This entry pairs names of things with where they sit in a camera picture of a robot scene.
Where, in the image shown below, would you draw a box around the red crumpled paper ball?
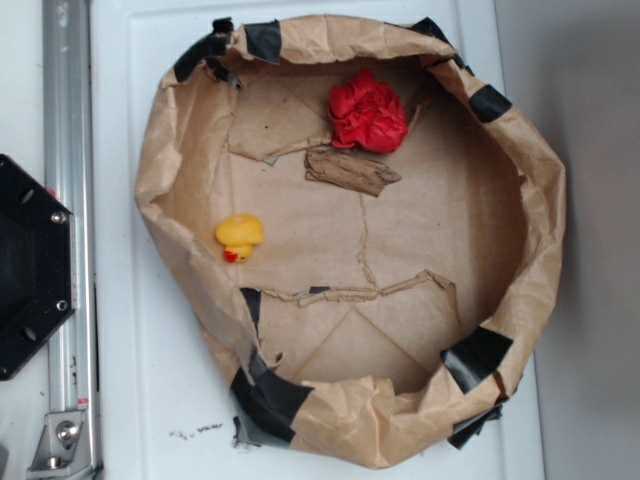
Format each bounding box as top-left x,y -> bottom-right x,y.
328,69 -> 408,154

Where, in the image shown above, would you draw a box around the brown cardboard scrap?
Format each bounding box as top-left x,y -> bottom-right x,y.
304,148 -> 402,197

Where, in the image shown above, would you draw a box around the aluminium extrusion rail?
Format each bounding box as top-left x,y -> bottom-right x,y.
42,1 -> 103,479

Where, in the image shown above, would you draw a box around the yellow rubber duck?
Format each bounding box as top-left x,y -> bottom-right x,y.
215,214 -> 264,263

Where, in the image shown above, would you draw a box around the brown paper bag tray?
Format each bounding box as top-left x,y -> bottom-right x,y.
135,15 -> 566,468

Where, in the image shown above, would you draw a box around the metal corner bracket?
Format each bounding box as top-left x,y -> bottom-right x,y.
26,411 -> 91,479

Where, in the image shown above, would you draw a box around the white tray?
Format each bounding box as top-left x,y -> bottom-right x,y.
90,1 -> 544,479

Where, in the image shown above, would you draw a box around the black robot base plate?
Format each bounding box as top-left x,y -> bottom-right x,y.
1,155 -> 75,381

